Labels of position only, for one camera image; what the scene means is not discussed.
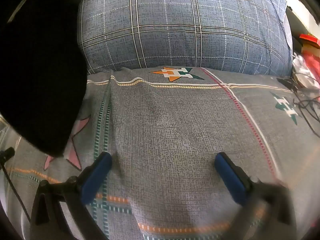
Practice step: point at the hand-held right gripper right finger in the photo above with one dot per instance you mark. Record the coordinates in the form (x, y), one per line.
(230, 180)

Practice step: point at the grey printed bed sheet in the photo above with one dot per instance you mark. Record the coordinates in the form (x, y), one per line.
(175, 130)

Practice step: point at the black pants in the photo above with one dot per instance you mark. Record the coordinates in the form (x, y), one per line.
(42, 80)

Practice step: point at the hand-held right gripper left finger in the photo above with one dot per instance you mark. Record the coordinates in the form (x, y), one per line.
(97, 178)

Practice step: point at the blue plaid pillow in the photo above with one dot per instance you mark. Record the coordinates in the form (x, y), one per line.
(175, 30)

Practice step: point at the red box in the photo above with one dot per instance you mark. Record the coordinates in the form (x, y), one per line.
(310, 39)

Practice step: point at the red plastic bag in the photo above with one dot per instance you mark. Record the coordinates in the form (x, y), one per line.
(313, 62)

